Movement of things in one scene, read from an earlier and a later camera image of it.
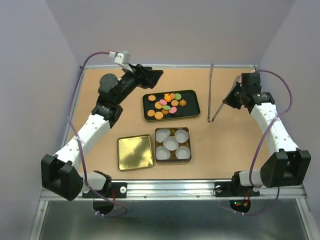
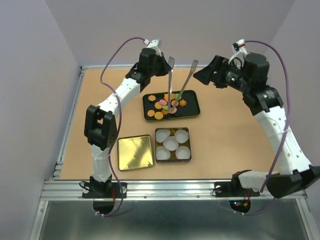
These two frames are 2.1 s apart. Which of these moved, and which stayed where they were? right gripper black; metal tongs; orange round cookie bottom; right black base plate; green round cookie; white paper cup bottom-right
Moved: metal tongs; right gripper black
Stayed: green round cookie; orange round cookie bottom; right black base plate; white paper cup bottom-right
